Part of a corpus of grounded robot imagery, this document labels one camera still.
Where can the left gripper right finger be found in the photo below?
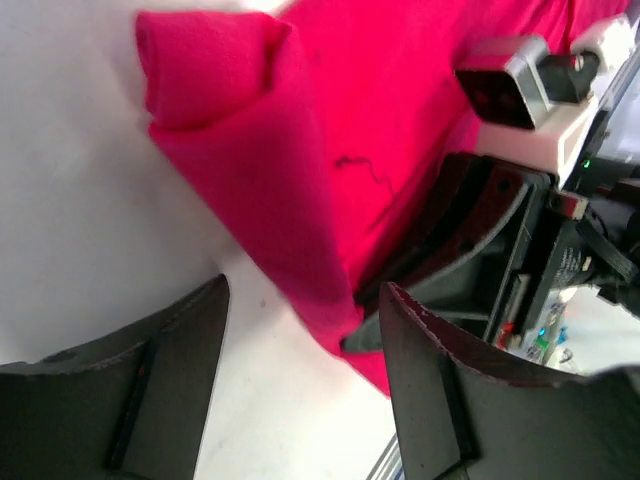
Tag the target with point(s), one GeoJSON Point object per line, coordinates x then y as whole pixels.
{"type": "Point", "coordinates": [465, 409]}

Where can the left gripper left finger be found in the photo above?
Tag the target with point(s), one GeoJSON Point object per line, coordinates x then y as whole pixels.
{"type": "Point", "coordinates": [132, 404]}

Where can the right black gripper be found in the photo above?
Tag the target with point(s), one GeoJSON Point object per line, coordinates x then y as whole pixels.
{"type": "Point", "coordinates": [587, 236]}

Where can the magenta t shirt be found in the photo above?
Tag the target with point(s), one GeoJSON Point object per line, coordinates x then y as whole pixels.
{"type": "Point", "coordinates": [314, 135]}

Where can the front aluminium rail frame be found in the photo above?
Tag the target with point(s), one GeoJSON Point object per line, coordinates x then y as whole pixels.
{"type": "Point", "coordinates": [389, 466]}

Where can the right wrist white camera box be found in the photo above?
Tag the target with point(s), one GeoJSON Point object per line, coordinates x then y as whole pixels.
{"type": "Point", "coordinates": [535, 107]}

